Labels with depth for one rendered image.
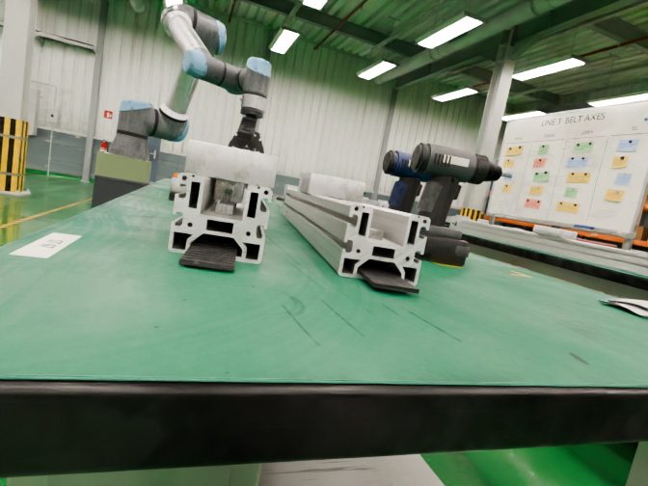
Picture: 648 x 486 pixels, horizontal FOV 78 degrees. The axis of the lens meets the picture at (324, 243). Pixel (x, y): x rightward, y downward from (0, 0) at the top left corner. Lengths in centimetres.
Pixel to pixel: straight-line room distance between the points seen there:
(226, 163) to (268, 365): 34
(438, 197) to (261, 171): 39
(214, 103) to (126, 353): 1224
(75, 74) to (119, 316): 1256
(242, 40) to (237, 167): 1238
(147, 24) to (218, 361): 1271
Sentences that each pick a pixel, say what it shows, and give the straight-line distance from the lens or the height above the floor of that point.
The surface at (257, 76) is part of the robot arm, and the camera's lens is 131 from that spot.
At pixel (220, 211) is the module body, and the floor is 83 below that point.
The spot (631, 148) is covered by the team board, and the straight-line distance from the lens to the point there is 375.
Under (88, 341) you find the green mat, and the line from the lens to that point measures 23.
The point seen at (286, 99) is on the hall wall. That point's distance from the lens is 1278.
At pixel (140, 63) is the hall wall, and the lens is 1261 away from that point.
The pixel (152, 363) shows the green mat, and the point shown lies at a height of 78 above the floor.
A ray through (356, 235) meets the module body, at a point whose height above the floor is 83.
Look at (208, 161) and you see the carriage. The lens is 52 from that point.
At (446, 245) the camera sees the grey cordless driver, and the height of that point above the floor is 82.
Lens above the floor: 87
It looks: 7 degrees down
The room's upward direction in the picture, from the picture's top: 11 degrees clockwise
